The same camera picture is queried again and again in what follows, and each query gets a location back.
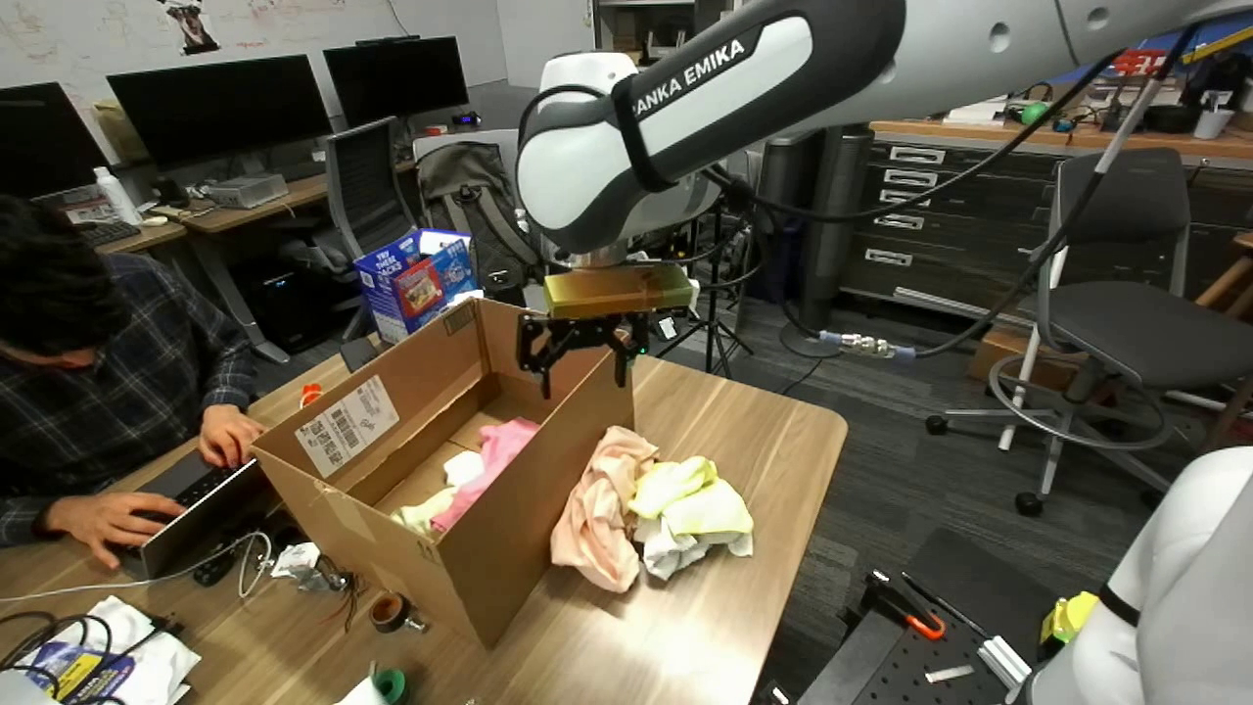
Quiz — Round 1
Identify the light green towel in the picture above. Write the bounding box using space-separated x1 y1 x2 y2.
391 445 489 541

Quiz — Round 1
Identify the black and white cable bundle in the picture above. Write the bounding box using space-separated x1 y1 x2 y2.
190 525 362 603

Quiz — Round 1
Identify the person's right hand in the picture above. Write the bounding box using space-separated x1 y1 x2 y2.
45 490 190 577

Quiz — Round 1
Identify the cluttered wooden workbench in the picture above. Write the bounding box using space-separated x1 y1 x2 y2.
867 93 1253 171

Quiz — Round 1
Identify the peach shirt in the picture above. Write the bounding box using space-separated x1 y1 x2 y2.
544 423 661 599

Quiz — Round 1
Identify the white plastic bottle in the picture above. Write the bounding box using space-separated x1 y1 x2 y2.
92 166 144 227

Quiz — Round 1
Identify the yellow green safety button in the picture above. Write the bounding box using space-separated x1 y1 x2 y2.
1037 589 1107 650

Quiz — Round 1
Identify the orange handled hand tool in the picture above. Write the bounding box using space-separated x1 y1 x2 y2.
867 564 951 646

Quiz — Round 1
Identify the gold wrist camera bar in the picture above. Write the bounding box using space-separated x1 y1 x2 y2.
540 259 699 321

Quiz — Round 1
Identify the grey laptop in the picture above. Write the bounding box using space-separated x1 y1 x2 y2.
121 451 285 585

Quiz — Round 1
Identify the long wooden monitor desk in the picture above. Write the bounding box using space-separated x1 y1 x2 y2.
101 171 339 259

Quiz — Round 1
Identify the yellow towel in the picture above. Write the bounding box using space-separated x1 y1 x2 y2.
626 451 762 562

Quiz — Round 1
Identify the grey computer keyboard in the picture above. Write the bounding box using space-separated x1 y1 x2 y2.
194 169 301 213

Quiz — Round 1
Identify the white towel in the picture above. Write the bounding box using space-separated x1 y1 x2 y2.
638 515 755 585

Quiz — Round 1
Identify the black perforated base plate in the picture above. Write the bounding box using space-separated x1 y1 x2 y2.
797 525 1049 705

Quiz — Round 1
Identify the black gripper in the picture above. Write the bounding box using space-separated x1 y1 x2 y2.
516 311 645 404

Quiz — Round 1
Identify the white bag with cables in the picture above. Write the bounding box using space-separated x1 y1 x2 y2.
0 596 208 705

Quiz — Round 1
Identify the dark drawer cabinet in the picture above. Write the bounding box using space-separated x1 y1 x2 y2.
836 129 1060 316

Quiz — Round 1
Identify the person in plaid shirt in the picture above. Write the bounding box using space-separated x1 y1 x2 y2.
0 192 272 577

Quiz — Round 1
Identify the short silver metal bar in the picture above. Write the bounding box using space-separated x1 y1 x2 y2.
977 636 1033 693

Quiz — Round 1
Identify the black mesh office chair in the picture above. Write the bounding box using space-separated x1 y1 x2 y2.
919 148 1253 521

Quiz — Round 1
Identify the grey olive backpack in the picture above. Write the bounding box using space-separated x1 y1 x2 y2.
413 137 540 297

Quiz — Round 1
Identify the brown cardboard box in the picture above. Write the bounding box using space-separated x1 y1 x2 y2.
253 295 638 653

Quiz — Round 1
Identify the blue printed carton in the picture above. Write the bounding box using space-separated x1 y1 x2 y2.
352 227 485 345

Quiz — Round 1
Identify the black tripod stand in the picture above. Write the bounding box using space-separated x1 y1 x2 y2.
660 192 763 378

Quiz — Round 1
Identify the person's left hand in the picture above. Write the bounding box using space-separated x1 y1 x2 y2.
194 404 272 470

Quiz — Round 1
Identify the black computer monitor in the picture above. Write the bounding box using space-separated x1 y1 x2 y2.
105 52 339 171
0 77 109 207
322 114 424 263
322 30 474 129

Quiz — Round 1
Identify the small cardboard floor box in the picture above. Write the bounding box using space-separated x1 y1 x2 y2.
964 327 1090 396

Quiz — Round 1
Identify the brown tape roll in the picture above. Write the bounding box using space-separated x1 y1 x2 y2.
367 589 429 640

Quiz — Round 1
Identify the green tape roll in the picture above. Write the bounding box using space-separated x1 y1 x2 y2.
367 661 420 705

